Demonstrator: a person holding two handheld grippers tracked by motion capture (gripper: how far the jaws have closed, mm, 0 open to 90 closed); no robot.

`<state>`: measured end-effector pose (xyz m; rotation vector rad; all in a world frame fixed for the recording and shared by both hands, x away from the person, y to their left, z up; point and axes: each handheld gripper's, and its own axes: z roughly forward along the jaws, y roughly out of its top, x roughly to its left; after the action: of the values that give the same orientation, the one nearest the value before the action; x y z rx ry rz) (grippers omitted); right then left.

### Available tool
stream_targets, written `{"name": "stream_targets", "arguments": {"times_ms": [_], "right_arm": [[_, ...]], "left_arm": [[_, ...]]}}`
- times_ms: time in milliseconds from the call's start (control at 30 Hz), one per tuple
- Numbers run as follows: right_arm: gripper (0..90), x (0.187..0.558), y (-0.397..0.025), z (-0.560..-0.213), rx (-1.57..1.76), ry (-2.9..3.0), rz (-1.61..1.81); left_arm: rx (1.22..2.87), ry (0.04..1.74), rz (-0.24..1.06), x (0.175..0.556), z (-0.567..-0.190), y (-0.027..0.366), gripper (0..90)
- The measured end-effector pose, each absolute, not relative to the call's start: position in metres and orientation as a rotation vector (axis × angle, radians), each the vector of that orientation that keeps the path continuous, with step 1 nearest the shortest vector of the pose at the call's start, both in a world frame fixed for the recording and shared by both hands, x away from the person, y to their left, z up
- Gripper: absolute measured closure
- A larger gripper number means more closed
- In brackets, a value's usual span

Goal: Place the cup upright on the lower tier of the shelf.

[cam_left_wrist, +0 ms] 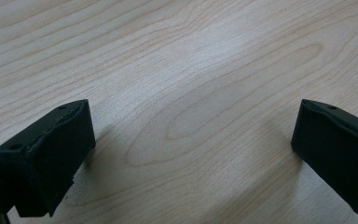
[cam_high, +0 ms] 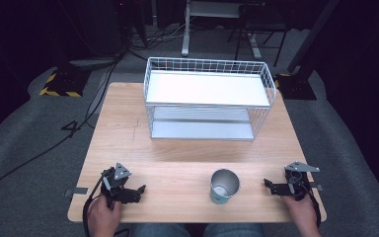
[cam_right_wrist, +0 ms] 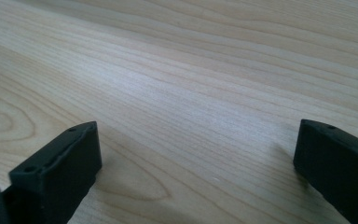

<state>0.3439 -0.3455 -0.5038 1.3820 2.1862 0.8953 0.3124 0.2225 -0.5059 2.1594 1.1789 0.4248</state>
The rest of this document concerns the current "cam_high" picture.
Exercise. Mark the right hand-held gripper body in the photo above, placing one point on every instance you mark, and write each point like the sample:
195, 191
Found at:
298, 184

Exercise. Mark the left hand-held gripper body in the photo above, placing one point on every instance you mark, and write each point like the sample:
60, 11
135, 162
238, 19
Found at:
116, 184

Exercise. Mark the light blue metal cup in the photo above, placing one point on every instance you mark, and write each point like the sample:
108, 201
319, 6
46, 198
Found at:
224, 185

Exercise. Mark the person's right hand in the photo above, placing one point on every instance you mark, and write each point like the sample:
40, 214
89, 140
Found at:
301, 212

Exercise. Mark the person's left hand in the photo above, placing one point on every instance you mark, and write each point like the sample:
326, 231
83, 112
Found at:
102, 215

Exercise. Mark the person's left leg in jeans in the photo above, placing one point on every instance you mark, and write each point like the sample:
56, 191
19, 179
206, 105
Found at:
161, 231

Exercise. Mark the person's leg in jeans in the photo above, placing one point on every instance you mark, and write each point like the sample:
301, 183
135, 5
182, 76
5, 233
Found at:
161, 231
233, 231

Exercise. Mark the person's right leg in jeans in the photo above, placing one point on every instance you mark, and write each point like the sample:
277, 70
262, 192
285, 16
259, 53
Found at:
233, 231

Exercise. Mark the black yellow striped stand base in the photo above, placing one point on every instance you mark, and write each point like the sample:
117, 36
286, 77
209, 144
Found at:
64, 84
296, 87

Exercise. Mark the slanted black stand pole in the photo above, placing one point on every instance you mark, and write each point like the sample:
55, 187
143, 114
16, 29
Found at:
312, 33

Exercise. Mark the dark cabinet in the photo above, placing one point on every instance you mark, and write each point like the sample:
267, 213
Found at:
102, 26

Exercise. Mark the black chair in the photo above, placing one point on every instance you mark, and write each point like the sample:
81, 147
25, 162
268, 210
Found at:
260, 23

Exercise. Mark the grey table bracket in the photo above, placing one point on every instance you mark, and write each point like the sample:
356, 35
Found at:
318, 187
77, 191

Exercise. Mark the white desk frame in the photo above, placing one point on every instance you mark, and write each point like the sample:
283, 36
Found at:
186, 29

